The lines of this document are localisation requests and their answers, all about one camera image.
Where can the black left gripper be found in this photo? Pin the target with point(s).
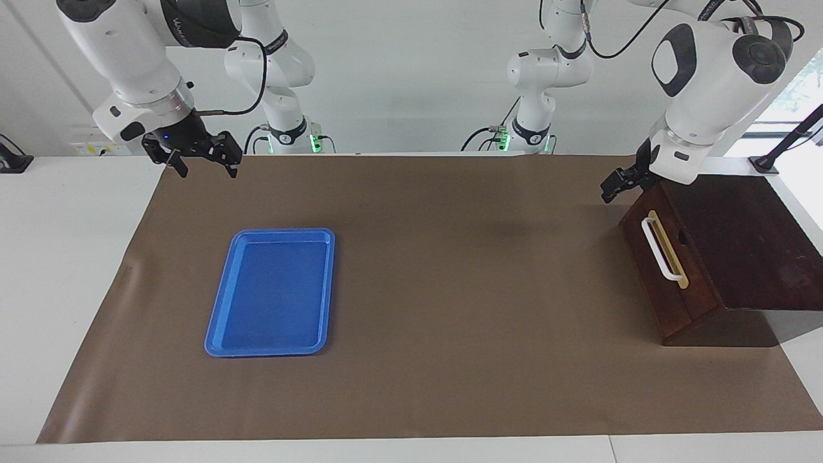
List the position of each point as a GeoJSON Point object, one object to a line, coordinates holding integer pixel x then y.
{"type": "Point", "coordinates": [645, 164]}

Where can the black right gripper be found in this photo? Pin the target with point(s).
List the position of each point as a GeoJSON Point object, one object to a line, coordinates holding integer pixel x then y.
{"type": "Point", "coordinates": [183, 138]}

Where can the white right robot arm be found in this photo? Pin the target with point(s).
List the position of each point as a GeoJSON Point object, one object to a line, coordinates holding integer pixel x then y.
{"type": "Point", "coordinates": [128, 58]}

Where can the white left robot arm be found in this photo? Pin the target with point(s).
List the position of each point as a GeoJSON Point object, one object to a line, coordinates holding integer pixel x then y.
{"type": "Point", "coordinates": [707, 109]}

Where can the dark wooden drawer cabinet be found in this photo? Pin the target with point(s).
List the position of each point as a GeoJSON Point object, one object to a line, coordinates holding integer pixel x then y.
{"type": "Point", "coordinates": [759, 244]}

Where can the blue plastic tray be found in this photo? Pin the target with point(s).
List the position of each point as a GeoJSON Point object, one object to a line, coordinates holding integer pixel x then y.
{"type": "Point", "coordinates": [270, 302]}

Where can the brown paper table mat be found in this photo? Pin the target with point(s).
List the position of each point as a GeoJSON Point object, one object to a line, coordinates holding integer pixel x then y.
{"type": "Point", "coordinates": [450, 321]}

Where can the white wall socket box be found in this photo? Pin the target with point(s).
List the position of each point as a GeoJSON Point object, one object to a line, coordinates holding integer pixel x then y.
{"type": "Point", "coordinates": [83, 145]}

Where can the black camera stand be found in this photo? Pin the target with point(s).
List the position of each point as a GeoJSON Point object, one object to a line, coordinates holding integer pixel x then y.
{"type": "Point", "coordinates": [764, 164]}

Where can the black mount base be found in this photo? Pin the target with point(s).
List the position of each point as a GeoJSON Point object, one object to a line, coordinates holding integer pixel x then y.
{"type": "Point", "coordinates": [13, 164]}

